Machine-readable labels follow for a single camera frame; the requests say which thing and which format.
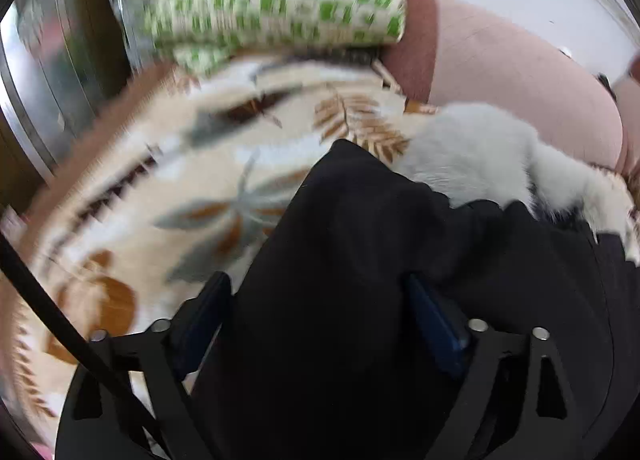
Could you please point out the pink cloth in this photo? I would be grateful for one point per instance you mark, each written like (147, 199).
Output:
(500, 65)

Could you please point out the black coat with fur collar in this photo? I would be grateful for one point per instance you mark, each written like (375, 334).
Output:
(350, 240)

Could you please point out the leaf printed blanket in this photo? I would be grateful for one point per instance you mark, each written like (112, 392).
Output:
(200, 165)

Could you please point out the silvery metal frame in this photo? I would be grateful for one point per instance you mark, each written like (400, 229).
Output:
(45, 80)

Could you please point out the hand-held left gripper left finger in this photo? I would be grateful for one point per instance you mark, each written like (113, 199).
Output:
(210, 310)

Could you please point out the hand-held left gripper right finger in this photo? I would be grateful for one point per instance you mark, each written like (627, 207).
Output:
(440, 330)

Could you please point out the shiny plastic bag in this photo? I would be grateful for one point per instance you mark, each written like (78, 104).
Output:
(130, 15)

